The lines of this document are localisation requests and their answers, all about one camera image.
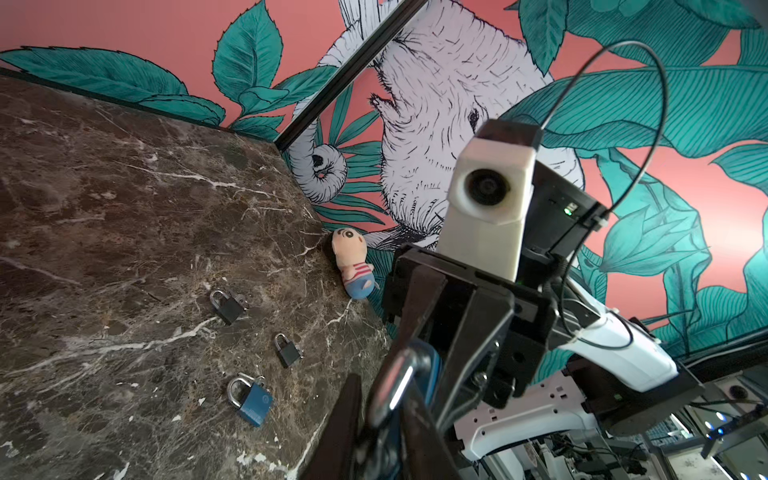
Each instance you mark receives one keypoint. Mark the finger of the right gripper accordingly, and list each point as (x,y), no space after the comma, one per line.
(482,326)
(425,288)

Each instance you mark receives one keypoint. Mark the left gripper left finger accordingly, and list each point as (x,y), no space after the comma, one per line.
(334,455)

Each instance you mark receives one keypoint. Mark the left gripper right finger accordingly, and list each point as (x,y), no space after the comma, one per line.
(424,454)

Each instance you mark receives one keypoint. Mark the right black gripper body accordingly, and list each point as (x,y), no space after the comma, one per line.
(525,340)

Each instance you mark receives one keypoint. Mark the blue padlock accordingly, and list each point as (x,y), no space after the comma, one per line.
(250,397)
(379,446)

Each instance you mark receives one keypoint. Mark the black padlock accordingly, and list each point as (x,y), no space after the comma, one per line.
(286,349)
(226,307)

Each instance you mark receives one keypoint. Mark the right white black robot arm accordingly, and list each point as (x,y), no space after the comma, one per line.
(613,376)

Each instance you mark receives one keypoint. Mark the plush doll striped shirt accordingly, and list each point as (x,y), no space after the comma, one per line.
(350,251)

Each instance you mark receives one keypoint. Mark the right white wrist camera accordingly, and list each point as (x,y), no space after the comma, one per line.
(489,196)

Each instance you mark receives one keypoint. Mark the right black frame post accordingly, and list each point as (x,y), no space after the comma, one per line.
(350,70)

